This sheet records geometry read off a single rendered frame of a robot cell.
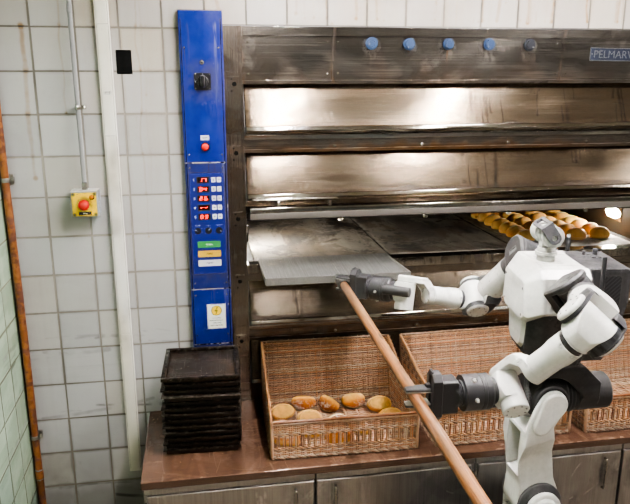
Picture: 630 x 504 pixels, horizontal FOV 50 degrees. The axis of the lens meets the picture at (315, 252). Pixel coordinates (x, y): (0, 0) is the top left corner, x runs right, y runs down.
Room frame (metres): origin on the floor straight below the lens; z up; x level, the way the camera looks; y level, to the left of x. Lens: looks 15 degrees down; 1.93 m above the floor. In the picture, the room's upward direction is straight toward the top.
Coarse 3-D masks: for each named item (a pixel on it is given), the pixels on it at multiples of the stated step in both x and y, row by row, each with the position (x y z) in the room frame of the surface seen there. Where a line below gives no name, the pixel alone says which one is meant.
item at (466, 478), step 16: (352, 304) 2.12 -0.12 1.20; (368, 320) 1.94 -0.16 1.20; (384, 352) 1.72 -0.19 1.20; (400, 368) 1.61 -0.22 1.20; (400, 384) 1.55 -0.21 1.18; (416, 400) 1.44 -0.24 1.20; (432, 416) 1.36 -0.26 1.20; (432, 432) 1.31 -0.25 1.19; (448, 448) 1.23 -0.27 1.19; (464, 464) 1.17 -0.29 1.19; (464, 480) 1.13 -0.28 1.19; (480, 496) 1.07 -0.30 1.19
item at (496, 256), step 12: (444, 252) 2.84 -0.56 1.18; (456, 252) 2.84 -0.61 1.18; (468, 252) 2.84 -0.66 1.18; (480, 252) 2.84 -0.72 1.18; (492, 252) 2.84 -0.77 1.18; (504, 252) 2.84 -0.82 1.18; (612, 252) 2.92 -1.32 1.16; (624, 252) 2.93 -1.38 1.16; (252, 264) 2.66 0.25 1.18; (408, 264) 2.76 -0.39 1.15; (420, 264) 2.77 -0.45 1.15; (432, 264) 2.78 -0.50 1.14; (444, 264) 2.79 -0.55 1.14
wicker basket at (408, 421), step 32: (288, 352) 2.64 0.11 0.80; (320, 352) 2.66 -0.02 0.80; (352, 352) 2.67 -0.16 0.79; (320, 384) 2.62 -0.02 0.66; (384, 384) 2.66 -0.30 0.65; (352, 416) 2.22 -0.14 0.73; (384, 416) 2.24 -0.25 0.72; (416, 416) 2.26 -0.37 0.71; (288, 448) 2.19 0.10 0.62; (320, 448) 2.20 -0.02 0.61; (352, 448) 2.22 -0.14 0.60; (384, 448) 2.24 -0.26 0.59
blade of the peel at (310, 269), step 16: (320, 256) 2.76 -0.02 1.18; (336, 256) 2.76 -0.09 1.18; (352, 256) 2.76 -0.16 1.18; (368, 256) 2.76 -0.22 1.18; (384, 256) 2.76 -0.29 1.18; (272, 272) 2.53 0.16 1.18; (288, 272) 2.53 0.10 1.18; (304, 272) 2.53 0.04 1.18; (320, 272) 2.53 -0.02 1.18; (336, 272) 2.53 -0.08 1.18; (368, 272) 2.53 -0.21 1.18; (384, 272) 2.53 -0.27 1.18; (400, 272) 2.45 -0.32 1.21
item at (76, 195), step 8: (72, 192) 2.47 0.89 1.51; (80, 192) 2.48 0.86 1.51; (88, 192) 2.48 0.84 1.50; (96, 192) 2.49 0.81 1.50; (72, 200) 2.47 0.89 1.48; (80, 200) 2.48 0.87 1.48; (88, 200) 2.48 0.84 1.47; (96, 200) 2.49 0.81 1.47; (72, 208) 2.47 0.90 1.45; (96, 208) 2.48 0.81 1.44; (72, 216) 2.47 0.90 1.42; (80, 216) 2.48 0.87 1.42; (88, 216) 2.48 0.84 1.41; (96, 216) 2.49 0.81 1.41
